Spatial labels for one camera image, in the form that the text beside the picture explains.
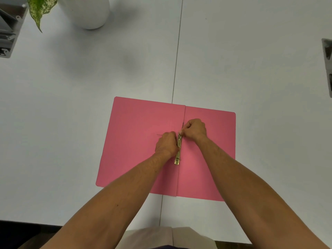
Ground green speckled plant leaf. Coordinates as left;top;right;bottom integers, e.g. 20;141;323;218
27;0;58;33

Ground white plant pot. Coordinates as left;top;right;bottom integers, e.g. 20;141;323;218
58;0;110;30

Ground gold metal file fastener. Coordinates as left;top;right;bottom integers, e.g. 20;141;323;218
174;123;184;165

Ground person's right forearm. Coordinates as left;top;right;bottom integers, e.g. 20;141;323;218
194;135;330;249

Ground grey aluminium frame profile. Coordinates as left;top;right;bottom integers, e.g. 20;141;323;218
322;38;332;98
0;0;29;58

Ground person's left hand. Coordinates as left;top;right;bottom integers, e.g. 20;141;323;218
155;131;179;159

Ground pink paper file folder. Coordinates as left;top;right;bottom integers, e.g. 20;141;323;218
95;96;236;202

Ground person's right hand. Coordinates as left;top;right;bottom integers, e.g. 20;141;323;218
178;118;208;142

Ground person's left forearm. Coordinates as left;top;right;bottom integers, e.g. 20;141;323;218
39;150;174;249

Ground person's beige trousers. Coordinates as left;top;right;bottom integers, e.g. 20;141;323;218
114;227;217;249

